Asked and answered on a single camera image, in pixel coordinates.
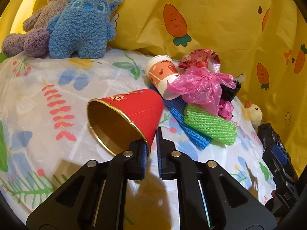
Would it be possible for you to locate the large black trash bag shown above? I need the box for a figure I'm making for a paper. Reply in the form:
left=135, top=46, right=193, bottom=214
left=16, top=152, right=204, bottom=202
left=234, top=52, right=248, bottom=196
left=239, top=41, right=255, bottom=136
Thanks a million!
left=257, top=123, right=286, bottom=154

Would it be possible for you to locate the green foam net sleeve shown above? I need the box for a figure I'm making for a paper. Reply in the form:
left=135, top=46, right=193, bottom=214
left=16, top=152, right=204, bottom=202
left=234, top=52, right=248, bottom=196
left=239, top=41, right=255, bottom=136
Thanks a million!
left=183, top=104, right=237, bottom=146

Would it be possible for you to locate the pink plastic bag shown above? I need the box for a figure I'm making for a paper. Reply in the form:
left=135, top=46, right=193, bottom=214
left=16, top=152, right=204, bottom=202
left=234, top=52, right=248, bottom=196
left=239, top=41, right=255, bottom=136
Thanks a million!
left=166, top=67, right=237, bottom=122

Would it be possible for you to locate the blue foam net sleeve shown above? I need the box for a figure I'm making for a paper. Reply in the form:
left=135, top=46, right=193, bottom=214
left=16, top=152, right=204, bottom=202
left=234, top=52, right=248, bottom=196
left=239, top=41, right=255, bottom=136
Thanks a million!
left=147, top=83, right=213, bottom=150

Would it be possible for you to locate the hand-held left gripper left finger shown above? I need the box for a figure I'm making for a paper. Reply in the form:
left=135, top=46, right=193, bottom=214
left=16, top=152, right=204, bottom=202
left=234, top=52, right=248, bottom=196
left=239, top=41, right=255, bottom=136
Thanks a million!
left=26, top=140, right=150, bottom=230

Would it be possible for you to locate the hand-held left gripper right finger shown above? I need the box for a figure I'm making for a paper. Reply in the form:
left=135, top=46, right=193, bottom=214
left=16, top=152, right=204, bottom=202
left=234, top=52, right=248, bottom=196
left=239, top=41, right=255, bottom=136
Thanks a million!
left=156, top=127, right=278, bottom=230

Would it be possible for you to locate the yellow duck plush toy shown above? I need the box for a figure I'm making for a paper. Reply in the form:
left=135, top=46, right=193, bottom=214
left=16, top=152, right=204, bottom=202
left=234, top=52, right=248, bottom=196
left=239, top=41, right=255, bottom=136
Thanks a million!
left=244, top=100, right=263, bottom=129

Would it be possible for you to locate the white floral bed sheet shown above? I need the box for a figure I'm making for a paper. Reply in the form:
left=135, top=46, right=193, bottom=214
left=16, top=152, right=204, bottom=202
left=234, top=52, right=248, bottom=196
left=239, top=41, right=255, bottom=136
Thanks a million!
left=0, top=47, right=283, bottom=230

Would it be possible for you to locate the red paper cup gold rim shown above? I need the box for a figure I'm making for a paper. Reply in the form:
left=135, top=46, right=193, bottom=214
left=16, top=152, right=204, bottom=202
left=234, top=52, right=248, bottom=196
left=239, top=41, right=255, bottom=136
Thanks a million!
left=87, top=89, right=165, bottom=160

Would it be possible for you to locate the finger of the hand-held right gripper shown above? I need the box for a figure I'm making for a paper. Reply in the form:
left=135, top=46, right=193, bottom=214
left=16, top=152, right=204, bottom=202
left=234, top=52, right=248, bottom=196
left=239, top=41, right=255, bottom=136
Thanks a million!
left=262, top=144, right=293, bottom=181

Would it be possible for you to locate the crumpled black plastic bag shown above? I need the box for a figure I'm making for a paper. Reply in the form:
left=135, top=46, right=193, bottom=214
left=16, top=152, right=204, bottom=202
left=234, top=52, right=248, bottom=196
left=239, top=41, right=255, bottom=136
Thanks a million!
left=219, top=81, right=242, bottom=102

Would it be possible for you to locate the yellow carrot print blanket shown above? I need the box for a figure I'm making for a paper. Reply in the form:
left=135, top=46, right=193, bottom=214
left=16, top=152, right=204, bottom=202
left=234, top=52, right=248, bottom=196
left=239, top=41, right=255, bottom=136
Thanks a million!
left=0, top=0, right=307, bottom=180

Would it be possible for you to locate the white orange paper cup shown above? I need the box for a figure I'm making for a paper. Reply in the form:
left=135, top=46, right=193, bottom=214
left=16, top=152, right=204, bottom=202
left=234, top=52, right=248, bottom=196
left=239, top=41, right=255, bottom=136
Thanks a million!
left=145, top=55, right=181, bottom=100

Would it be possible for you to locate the blue furry plush toy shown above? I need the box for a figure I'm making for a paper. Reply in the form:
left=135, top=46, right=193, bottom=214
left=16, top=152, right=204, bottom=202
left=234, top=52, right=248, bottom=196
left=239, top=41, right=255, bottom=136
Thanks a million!
left=46, top=0, right=125, bottom=59

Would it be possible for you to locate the purple bear plush toy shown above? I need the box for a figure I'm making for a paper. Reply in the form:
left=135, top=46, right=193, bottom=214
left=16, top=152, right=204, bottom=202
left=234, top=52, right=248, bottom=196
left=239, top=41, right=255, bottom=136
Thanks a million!
left=2, top=0, right=97, bottom=58

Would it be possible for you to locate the red snack wrapper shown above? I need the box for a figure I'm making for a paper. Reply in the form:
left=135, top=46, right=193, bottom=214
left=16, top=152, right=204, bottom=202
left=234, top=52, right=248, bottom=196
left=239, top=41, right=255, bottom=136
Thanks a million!
left=178, top=49, right=221, bottom=74

